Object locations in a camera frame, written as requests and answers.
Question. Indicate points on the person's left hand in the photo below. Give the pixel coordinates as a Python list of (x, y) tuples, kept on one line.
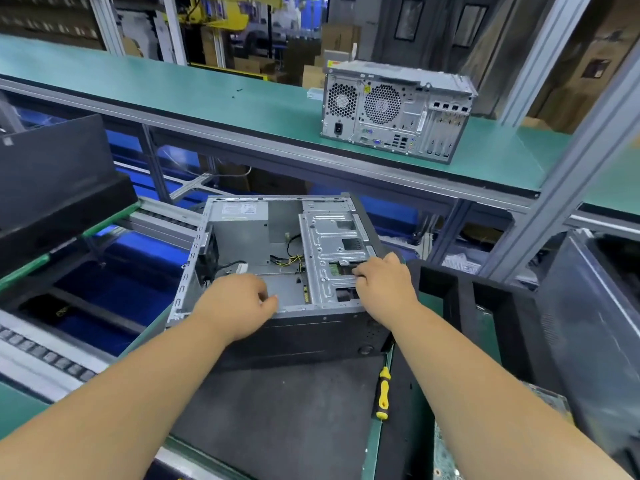
[(235, 307)]

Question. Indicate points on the person's right hand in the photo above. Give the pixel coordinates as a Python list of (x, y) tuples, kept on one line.
[(385, 290)]

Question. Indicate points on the grey computer case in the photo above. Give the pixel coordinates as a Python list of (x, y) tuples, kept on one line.
[(260, 235)]

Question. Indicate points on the grey side panel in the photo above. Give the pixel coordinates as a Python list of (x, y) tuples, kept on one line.
[(590, 335)]

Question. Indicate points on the green motherboard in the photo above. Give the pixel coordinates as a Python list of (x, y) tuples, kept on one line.
[(550, 435)]

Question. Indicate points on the person's left forearm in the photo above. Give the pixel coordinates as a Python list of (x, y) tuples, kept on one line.
[(110, 415)]

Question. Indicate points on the person's right forearm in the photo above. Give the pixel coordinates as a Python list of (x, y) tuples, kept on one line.
[(490, 415)]

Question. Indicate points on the silver backed desktop computer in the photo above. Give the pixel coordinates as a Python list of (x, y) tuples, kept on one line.
[(395, 105)]

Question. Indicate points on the silver power supply unit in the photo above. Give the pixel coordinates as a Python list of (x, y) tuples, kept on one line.
[(240, 225)]

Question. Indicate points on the white plastic bags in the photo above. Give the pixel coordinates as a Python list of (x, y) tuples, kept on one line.
[(465, 263)]

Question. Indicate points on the empty black foam tray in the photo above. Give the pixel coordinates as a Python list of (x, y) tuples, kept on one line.
[(470, 315)]

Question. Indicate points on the brown cardboard box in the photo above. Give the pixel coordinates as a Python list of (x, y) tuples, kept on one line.
[(335, 45)]

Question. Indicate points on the green upper shelf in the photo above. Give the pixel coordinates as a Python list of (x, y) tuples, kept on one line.
[(120, 80)]

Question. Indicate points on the yellow machine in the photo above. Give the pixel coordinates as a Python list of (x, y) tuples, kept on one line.
[(225, 10)]

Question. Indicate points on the stack of cardboard boxes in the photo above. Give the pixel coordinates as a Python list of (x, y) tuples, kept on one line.
[(590, 65)]

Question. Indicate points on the dark metal frame leg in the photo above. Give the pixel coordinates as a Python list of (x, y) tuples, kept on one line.
[(155, 165)]

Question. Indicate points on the grey roller conveyor rail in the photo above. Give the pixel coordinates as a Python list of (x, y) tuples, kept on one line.
[(60, 350)]

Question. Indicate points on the aluminium frame post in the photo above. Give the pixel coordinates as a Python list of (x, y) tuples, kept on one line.
[(545, 55), (570, 185)]

